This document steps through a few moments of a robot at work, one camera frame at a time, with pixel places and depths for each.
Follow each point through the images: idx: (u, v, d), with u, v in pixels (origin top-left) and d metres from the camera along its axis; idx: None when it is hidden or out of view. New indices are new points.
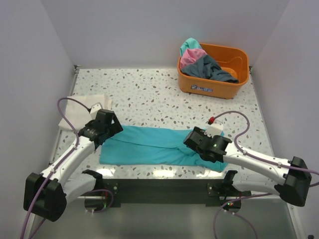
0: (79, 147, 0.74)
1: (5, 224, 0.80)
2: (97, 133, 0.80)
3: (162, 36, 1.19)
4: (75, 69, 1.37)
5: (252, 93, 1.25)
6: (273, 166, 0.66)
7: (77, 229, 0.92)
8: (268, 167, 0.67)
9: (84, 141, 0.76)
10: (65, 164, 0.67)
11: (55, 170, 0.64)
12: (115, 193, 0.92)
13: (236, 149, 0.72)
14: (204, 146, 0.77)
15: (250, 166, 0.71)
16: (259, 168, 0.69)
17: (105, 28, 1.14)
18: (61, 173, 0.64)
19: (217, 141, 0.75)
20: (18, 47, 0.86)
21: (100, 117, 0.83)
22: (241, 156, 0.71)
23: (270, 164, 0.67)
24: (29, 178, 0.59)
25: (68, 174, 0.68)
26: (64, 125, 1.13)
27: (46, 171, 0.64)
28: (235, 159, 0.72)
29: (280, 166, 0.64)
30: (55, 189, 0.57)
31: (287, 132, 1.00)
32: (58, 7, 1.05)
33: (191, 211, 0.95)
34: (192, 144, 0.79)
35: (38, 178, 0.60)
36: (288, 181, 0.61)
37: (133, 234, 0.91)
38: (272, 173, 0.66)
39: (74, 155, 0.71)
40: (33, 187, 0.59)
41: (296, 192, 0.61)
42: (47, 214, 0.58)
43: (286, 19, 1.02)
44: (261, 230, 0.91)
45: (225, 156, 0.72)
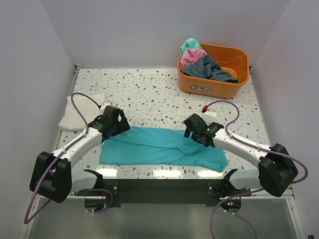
0: (88, 135, 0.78)
1: (5, 224, 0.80)
2: (104, 126, 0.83)
3: (162, 36, 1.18)
4: (75, 69, 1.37)
5: (252, 93, 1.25)
6: (252, 149, 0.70)
7: (77, 229, 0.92)
8: (248, 150, 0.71)
9: (93, 131, 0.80)
10: (74, 147, 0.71)
11: (65, 150, 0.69)
12: (115, 193, 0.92)
13: (225, 134, 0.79)
14: (200, 128, 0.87)
15: (235, 150, 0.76)
16: (241, 151, 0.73)
17: (105, 28, 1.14)
18: (71, 154, 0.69)
19: (212, 127, 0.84)
20: (18, 48, 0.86)
21: (108, 112, 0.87)
22: (228, 139, 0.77)
23: (250, 147, 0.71)
24: (40, 156, 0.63)
25: (75, 158, 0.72)
26: (64, 125, 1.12)
27: (57, 151, 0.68)
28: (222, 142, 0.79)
29: (259, 149, 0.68)
30: (65, 169, 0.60)
31: (287, 132, 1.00)
32: (57, 7, 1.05)
33: (191, 211, 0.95)
34: (190, 125, 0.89)
35: (48, 156, 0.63)
36: (262, 162, 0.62)
37: (133, 234, 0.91)
38: (250, 155, 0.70)
39: (84, 141, 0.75)
40: (43, 165, 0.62)
41: (271, 174, 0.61)
42: (52, 193, 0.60)
43: (287, 20, 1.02)
44: (261, 230, 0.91)
45: (214, 138, 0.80)
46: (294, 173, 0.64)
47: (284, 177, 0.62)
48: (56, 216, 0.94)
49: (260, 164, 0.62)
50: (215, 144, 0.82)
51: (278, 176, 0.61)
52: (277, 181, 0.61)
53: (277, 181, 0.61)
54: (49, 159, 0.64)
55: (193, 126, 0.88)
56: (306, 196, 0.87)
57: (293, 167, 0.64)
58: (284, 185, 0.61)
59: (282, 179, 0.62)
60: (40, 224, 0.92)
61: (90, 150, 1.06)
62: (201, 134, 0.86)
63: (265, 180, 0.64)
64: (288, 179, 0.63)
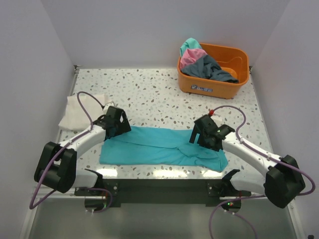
0: (93, 131, 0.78)
1: (5, 224, 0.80)
2: (108, 125, 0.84)
3: (162, 36, 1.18)
4: (75, 69, 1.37)
5: (252, 93, 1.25)
6: (262, 157, 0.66)
7: (77, 229, 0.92)
8: (257, 157, 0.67)
9: (98, 128, 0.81)
10: (80, 140, 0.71)
11: (71, 142, 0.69)
12: (115, 193, 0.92)
13: (235, 138, 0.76)
14: (210, 129, 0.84)
15: (243, 155, 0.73)
16: (250, 158, 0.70)
17: (104, 28, 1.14)
18: (77, 146, 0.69)
19: (222, 128, 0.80)
20: (18, 48, 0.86)
21: (111, 112, 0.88)
22: (237, 144, 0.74)
23: (260, 155, 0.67)
24: (47, 145, 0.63)
25: (80, 150, 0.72)
26: (64, 125, 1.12)
27: (63, 142, 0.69)
28: (231, 146, 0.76)
29: (269, 159, 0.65)
30: (72, 157, 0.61)
31: (287, 132, 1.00)
32: (57, 7, 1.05)
33: (191, 211, 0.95)
34: (201, 125, 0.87)
35: (55, 146, 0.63)
36: (270, 171, 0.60)
37: (133, 234, 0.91)
38: (259, 163, 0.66)
39: (89, 136, 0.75)
40: (50, 155, 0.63)
41: (280, 187, 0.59)
42: (57, 181, 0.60)
43: (287, 20, 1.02)
44: (261, 230, 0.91)
45: (224, 141, 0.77)
46: (301, 185, 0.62)
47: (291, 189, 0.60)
48: (56, 216, 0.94)
49: (269, 176, 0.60)
50: (224, 147, 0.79)
51: (286, 188, 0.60)
52: (282, 193, 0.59)
53: (285, 194, 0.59)
54: (55, 148, 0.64)
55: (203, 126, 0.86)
56: (306, 196, 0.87)
57: (300, 178, 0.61)
58: (291, 198, 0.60)
59: (290, 191, 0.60)
60: (40, 224, 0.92)
61: (90, 150, 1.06)
62: (211, 134, 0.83)
63: (270, 189, 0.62)
64: (294, 191, 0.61)
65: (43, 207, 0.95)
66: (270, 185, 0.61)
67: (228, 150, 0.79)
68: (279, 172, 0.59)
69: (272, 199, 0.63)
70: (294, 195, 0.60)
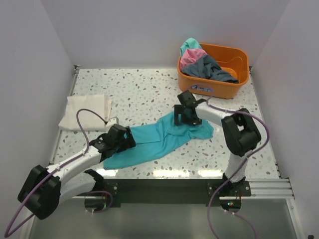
0: (86, 155, 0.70)
1: (5, 224, 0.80)
2: (106, 147, 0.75)
3: (162, 36, 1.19)
4: (76, 69, 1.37)
5: (252, 93, 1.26)
6: (222, 112, 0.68)
7: (77, 230, 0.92)
8: (219, 113, 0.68)
9: (93, 151, 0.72)
10: (70, 166, 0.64)
11: (59, 168, 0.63)
12: (115, 193, 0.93)
13: (206, 102, 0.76)
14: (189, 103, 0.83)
15: (210, 116, 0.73)
16: (214, 116, 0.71)
17: (104, 28, 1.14)
18: (64, 173, 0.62)
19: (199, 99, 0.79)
20: (18, 48, 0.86)
21: (111, 132, 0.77)
22: (206, 108, 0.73)
23: (220, 110, 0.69)
24: (34, 169, 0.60)
25: (68, 177, 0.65)
26: (65, 125, 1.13)
27: (52, 167, 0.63)
28: (202, 111, 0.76)
29: (227, 112, 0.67)
30: (54, 187, 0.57)
31: (287, 131, 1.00)
32: (57, 7, 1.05)
33: (192, 212, 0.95)
34: (182, 100, 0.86)
35: (42, 171, 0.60)
36: (226, 118, 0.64)
37: (133, 234, 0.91)
38: (219, 118, 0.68)
39: (80, 162, 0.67)
40: (35, 179, 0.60)
41: (231, 131, 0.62)
42: (36, 210, 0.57)
43: (287, 20, 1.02)
44: (261, 230, 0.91)
45: (197, 109, 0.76)
46: (257, 136, 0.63)
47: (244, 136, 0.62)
48: (55, 216, 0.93)
49: (223, 121, 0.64)
50: (198, 114, 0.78)
51: (239, 134, 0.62)
52: (235, 138, 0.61)
53: (237, 140, 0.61)
54: (42, 173, 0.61)
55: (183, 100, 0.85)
56: (306, 196, 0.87)
57: (256, 128, 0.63)
58: (244, 145, 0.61)
59: (243, 138, 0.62)
60: (40, 224, 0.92)
61: None
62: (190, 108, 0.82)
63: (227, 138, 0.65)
64: (249, 140, 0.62)
65: None
66: (226, 133, 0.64)
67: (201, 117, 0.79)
68: (232, 119, 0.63)
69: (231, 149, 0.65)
70: (247, 143, 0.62)
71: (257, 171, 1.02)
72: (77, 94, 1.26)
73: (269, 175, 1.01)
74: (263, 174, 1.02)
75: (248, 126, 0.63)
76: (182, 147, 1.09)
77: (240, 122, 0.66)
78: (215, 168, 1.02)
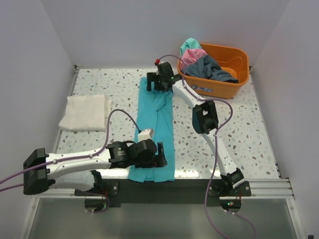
0: (93, 159, 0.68)
1: (5, 223, 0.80)
2: (123, 159, 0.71)
3: (162, 36, 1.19)
4: (75, 69, 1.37)
5: (252, 93, 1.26)
6: (194, 98, 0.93)
7: (77, 230, 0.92)
8: (191, 98, 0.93)
9: (105, 156, 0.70)
10: (68, 163, 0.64)
11: (56, 162, 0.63)
12: (115, 193, 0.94)
13: (181, 83, 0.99)
14: (166, 75, 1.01)
15: (182, 96, 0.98)
16: (186, 97, 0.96)
17: (104, 28, 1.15)
18: (58, 168, 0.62)
19: (175, 76, 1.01)
20: (18, 48, 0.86)
21: (139, 146, 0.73)
22: (181, 87, 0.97)
23: (193, 96, 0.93)
24: (38, 151, 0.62)
25: (66, 172, 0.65)
26: (65, 125, 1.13)
27: (52, 156, 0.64)
28: (176, 89, 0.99)
29: (198, 100, 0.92)
30: (38, 179, 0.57)
31: (287, 131, 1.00)
32: (57, 7, 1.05)
33: (192, 212, 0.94)
34: (160, 70, 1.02)
35: (42, 156, 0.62)
36: (196, 108, 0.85)
37: (132, 234, 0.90)
38: (189, 100, 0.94)
39: (82, 163, 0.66)
40: (34, 160, 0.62)
41: (198, 117, 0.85)
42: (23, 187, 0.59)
43: (286, 20, 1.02)
44: (261, 230, 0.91)
45: (173, 85, 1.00)
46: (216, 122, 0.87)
47: (206, 121, 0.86)
48: (56, 216, 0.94)
49: (193, 109, 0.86)
50: (172, 89, 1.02)
51: (203, 119, 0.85)
52: (200, 123, 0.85)
53: (201, 123, 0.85)
54: (41, 158, 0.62)
55: (161, 72, 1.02)
56: (306, 195, 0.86)
57: (215, 116, 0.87)
58: (205, 126, 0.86)
59: (205, 122, 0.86)
60: (40, 224, 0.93)
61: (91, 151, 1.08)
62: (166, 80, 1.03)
63: (195, 120, 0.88)
64: (210, 124, 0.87)
65: (43, 208, 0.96)
66: (194, 117, 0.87)
67: (176, 93, 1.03)
68: (200, 108, 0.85)
69: (195, 125, 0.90)
70: (208, 125, 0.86)
71: (257, 171, 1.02)
72: (77, 94, 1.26)
73: (269, 175, 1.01)
74: (263, 174, 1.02)
75: (211, 113, 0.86)
76: (182, 147, 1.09)
77: (207, 108, 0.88)
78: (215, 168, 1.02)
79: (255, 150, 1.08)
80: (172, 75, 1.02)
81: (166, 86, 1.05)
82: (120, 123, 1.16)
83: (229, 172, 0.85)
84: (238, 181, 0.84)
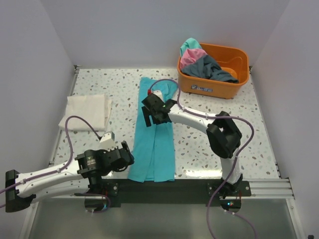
0: (62, 173, 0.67)
1: (5, 223, 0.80)
2: (95, 170, 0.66)
3: (162, 36, 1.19)
4: (75, 69, 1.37)
5: (252, 93, 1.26)
6: (202, 118, 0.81)
7: (77, 230, 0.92)
8: (198, 119, 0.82)
9: (74, 168, 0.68)
10: (36, 180, 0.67)
11: (24, 181, 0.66)
12: (115, 193, 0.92)
13: (178, 108, 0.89)
14: (157, 106, 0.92)
15: (188, 121, 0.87)
16: (193, 121, 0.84)
17: (104, 28, 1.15)
18: (27, 187, 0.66)
19: (167, 103, 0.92)
20: (18, 48, 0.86)
21: (113, 155, 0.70)
22: (181, 112, 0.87)
23: (200, 117, 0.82)
24: (9, 173, 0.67)
25: (39, 188, 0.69)
26: (64, 125, 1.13)
27: (21, 177, 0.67)
28: (177, 116, 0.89)
29: (207, 118, 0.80)
30: (9, 200, 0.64)
31: (287, 131, 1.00)
32: (57, 7, 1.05)
33: (192, 211, 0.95)
34: (148, 104, 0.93)
35: (12, 178, 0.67)
36: (211, 128, 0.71)
37: (132, 234, 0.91)
38: (199, 123, 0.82)
39: (50, 179, 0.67)
40: (7, 182, 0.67)
41: (219, 138, 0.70)
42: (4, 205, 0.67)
43: (287, 19, 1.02)
44: (261, 230, 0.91)
45: (170, 114, 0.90)
46: (239, 135, 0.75)
47: (230, 139, 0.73)
48: (56, 216, 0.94)
49: (209, 131, 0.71)
50: (171, 118, 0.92)
51: (224, 139, 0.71)
52: (224, 145, 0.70)
53: (225, 145, 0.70)
54: (12, 179, 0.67)
55: (150, 105, 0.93)
56: (306, 195, 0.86)
57: (237, 129, 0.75)
58: (230, 147, 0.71)
59: (229, 141, 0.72)
60: (40, 224, 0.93)
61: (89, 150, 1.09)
62: (158, 111, 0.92)
63: (215, 144, 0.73)
64: (234, 141, 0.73)
65: (43, 208, 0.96)
66: (212, 140, 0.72)
67: (176, 120, 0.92)
68: (215, 127, 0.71)
69: (217, 151, 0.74)
70: (232, 144, 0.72)
71: (257, 171, 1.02)
72: (77, 94, 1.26)
73: (269, 175, 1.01)
74: (263, 174, 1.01)
75: (231, 128, 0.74)
76: (182, 147, 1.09)
77: (221, 124, 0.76)
78: (215, 168, 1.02)
79: (255, 150, 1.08)
80: (163, 104, 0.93)
81: (161, 118, 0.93)
82: (120, 122, 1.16)
83: (235, 181, 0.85)
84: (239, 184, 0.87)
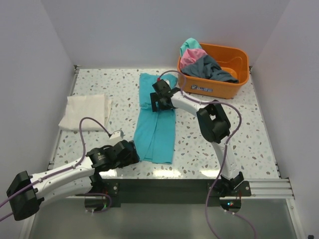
0: (77, 169, 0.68)
1: (5, 223, 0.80)
2: (104, 162, 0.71)
3: (162, 36, 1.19)
4: (75, 69, 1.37)
5: (252, 93, 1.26)
6: (196, 103, 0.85)
7: (77, 230, 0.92)
8: (193, 104, 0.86)
9: (88, 163, 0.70)
10: (53, 178, 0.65)
11: (41, 180, 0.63)
12: (115, 193, 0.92)
13: (180, 93, 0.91)
14: (164, 92, 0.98)
15: (185, 106, 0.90)
16: (188, 106, 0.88)
17: (104, 28, 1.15)
18: (44, 185, 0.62)
19: (172, 90, 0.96)
20: (18, 49, 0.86)
21: (117, 148, 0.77)
22: (181, 98, 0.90)
23: (195, 102, 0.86)
24: (20, 174, 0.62)
25: (53, 187, 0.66)
26: (64, 125, 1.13)
27: (36, 176, 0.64)
28: (176, 101, 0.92)
29: (201, 103, 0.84)
30: (28, 200, 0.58)
31: (287, 131, 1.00)
32: (57, 7, 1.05)
33: (192, 211, 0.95)
34: (157, 89, 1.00)
35: (25, 179, 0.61)
36: (200, 111, 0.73)
37: (132, 234, 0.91)
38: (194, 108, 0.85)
39: (67, 175, 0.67)
40: (18, 184, 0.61)
41: (205, 121, 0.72)
42: (14, 212, 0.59)
43: (286, 20, 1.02)
44: (261, 230, 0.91)
45: (172, 98, 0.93)
46: (228, 125, 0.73)
47: (218, 126, 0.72)
48: (56, 216, 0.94)
49: (198, 113, 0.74)
50: (173, 103, 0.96)
51: (212, 124, 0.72)
52: (211, 130, 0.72)
53: (211, 129, 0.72)
54: (25, 181, 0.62)
55: (158, 89, 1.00)
56: (306, 195, 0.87)
57: (226, 118, 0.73)
58: (217, 132, 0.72)
59: (216, 127, 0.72)
60: (40, 224, 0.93)
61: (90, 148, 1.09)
62: (164, 96, 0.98)
63: (204, 128, 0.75)
64: (222, 128, 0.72)
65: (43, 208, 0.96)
66: (202, 123, 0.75)
67: (176, 105, 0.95)
68: (205, 111, 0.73)
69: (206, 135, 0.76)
70: (220, 130, 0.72)
71: (257, 171, 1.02)
72: (77, 94, 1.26)
73: (269, 175, 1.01)
74: (263, 174, 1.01)
75: (220, 116, 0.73)
76: (182, 147, 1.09)
77: (213, 112, 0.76)
78: (215, 168, 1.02)
79: (255, 150, 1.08)
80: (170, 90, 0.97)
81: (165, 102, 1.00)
82: (120, 122, 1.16)
83: (231, 177, 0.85)
84: (238, 182, 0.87)
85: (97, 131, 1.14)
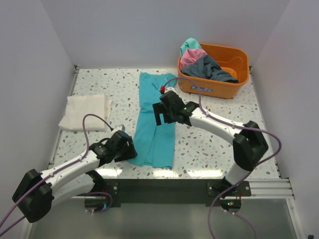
0: (83, 161, 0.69)
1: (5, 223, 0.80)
2: (106, 152, 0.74)
3: (162, 36, 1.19)
4: (75, 69, 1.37)
5: (252, 93, 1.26)
6: (228, 126, 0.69)
7: (77, 229, 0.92)
8: (223, 127, 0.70)
9: (92, 156, 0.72)
10: (64, 172, 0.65)
11: (53, 175, 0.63)
12: (114, 193, 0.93)
13: (201, 112, 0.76)
14: (176, 107, 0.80)
15: (210, 127, 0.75)
16: (216, 128, 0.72)
17: (104, 28, 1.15)
18: (57, 179, 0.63)
19: (188, 106, 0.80)
20: (18, 48, 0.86)
21: (115, 138, 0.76)
22: (204, 118, 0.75)
23: (226, 124, 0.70)
24: (29, 173, 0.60)
25: (63, 181, 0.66)
26: (65, 125, 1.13)
27: (46, 173, 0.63)
28: (199, 121, 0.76)
29: (234, 127, 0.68)
30: (44, 194, 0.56)
31: (287, 130, 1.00)
32: (57, 8, 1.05)
33: (192, 211, 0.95)
34: (167, 103, 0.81)
35: (35, 176, 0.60)
36: (238, 139, 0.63)
37: (132, 234, 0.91)
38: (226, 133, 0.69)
39: (76, 168, 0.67)
40: (29, 183, 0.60)
41: (243, 149, 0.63)
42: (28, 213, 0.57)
43: (286, 20, 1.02)
44: (261, 230, 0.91)
45: (191, 117, 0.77)
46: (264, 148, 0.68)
47: (256, 152, 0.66)
48: (56, 216, 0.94)
49: (235, 141, 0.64)
50: (190, 121, 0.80)
51: (251, 151, 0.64)
52: (250, 158, 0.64)
53: (250, 157, 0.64)
54: (36, 178, 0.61)
55: (169, 104, 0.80)
56: (306, 195, 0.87)
57: (263, 141, 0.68)
58: (255, 161, 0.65)
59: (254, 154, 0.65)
60: (40, 224, 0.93)
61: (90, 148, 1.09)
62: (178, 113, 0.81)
63: (239, 155, 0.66)
64: (259, 154, 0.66)
65: None
66: (237, 150, 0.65)
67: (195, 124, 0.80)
68: (243, 137, 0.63)
69: (239, 163, 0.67)
70: (258, 157, 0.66)
71: (257, 171, 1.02)
72: (77, 94, 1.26)
73: (269, 176, 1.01)
74: (263, 174, 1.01)
75: (257, 139, 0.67)
76: (182, 147, 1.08)
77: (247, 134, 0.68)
78: (215, 168, 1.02)
79: None
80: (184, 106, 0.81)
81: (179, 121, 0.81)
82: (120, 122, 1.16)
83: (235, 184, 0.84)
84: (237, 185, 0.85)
85: (97, 131, 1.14)
